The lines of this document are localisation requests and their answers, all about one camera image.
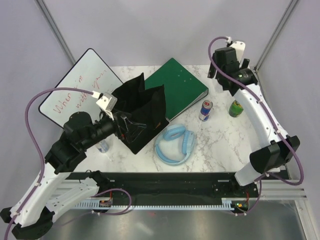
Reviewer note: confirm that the water bottle near left arm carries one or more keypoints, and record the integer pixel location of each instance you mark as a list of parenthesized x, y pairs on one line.
[(102, 146)]

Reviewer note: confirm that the light blue headphones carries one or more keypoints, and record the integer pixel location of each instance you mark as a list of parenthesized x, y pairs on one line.
[(175, 144)]

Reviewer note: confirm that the green ring binder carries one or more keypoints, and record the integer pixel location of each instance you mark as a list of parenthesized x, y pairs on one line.
[(182, 89)]

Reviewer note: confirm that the white cable duct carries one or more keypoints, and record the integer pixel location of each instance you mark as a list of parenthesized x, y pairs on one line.
[(96, 204)]

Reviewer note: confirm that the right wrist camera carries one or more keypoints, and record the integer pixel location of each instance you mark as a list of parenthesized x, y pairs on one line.
[(239, 47)]

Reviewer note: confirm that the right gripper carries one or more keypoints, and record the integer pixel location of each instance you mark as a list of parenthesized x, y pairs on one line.
[(212, 72)]

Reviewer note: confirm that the white whiteboard red writing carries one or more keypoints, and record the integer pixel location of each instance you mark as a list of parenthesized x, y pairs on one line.
[(89, 73)]

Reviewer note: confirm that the right corner frame post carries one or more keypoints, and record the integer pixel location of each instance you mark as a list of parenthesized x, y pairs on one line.
[(276, 33)]

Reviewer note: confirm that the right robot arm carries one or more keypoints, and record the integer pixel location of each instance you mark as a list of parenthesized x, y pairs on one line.
[(277, 147)]

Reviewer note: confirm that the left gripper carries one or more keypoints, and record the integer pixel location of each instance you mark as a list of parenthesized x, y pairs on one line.
[(131, 130)]

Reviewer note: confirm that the corner frame post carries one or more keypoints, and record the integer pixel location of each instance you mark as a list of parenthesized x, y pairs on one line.
[(55, 30), (276, 33)]

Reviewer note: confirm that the left corner frame post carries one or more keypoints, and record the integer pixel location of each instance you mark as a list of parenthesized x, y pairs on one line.
[(55, 30)]

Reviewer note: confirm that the black canvas bag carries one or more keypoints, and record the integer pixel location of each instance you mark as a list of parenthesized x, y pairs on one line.
[(147, 106)]

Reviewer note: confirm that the green glass bottle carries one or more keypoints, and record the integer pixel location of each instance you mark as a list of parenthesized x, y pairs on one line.
[(235, 109)]

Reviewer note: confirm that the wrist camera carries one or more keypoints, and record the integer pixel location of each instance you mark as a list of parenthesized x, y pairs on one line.
[(106, 102), (239, 47)]

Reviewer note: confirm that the blue silver energy drink can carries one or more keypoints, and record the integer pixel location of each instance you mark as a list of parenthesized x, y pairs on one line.
[(205, 110)]

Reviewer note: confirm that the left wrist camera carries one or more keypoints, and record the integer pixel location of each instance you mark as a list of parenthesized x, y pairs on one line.
[(106, 102)]

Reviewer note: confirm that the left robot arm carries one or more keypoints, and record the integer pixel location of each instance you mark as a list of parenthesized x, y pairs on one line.
[(34, 215)]

